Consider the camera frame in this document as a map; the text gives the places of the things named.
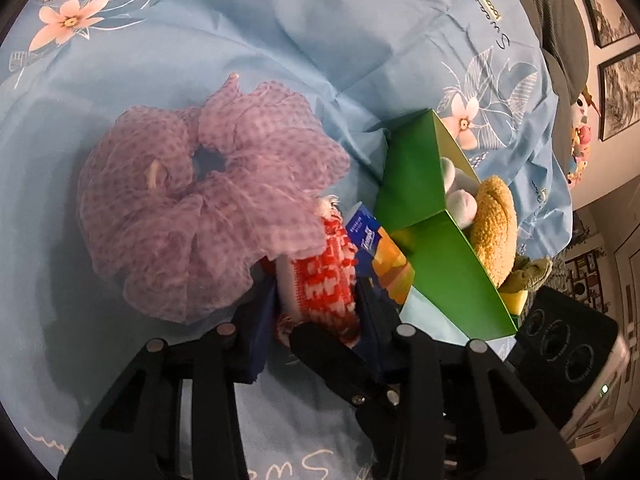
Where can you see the yellow foam block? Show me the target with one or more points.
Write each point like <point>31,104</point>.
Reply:
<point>515,304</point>

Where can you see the grey sofa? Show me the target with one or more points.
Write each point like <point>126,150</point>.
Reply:
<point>555,25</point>

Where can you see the red and white knitted cloth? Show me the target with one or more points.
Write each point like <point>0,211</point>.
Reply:
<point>325,280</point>

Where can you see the yellow plush toy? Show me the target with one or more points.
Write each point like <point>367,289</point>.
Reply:
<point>495,225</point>

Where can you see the dark shelf unit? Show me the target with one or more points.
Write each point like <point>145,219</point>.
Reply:
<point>585,280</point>

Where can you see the green cardboard box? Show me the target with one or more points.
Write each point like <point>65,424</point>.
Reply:
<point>440,270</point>

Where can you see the blue and orange tissue packet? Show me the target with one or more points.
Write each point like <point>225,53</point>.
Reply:
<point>380,255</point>

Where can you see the white and red plush toy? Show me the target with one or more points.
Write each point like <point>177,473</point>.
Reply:
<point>584,107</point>

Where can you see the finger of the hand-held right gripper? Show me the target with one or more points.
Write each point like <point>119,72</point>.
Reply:
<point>330,355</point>

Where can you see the pink plush toy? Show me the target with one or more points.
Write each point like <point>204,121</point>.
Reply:
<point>582,142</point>

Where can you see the blue floral printed blanket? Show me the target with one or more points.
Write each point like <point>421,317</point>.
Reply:
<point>300,35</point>

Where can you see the purple checked mesh scrunchie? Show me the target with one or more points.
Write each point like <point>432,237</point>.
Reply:
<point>150,220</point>

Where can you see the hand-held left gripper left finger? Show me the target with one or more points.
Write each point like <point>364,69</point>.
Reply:
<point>262,340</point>

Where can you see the framed wall picture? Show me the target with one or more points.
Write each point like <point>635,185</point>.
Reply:
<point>607,5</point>
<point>620,95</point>

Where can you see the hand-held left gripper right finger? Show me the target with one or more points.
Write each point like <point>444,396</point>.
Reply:
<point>450,375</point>

